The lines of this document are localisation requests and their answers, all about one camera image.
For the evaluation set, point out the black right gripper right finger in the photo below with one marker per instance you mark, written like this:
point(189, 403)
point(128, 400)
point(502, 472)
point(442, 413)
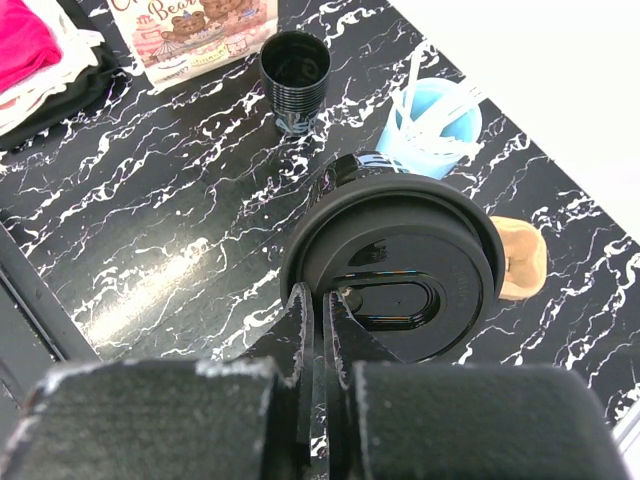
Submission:
point(392, 420)

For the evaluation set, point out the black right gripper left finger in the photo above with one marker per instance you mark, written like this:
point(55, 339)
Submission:
point(247, 418)

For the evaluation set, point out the black paper coffee cup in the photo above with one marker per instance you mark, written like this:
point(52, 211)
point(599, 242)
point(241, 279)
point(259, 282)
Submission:
point(351, 167)

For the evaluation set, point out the printed paper takeout bag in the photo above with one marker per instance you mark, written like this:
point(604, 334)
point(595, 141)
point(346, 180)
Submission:
point(176, 41)

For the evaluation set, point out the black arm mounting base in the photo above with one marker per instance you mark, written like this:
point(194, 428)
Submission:
point(36, 332)

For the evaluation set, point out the light blue straw holder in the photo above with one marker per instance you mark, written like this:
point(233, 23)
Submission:
point(467, 129)

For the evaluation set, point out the stack of black cups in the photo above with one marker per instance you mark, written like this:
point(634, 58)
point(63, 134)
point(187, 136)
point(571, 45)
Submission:
point(294, 69)

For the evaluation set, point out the pink folded cloth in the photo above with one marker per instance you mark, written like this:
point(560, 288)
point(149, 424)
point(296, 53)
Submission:
point(27, 45)

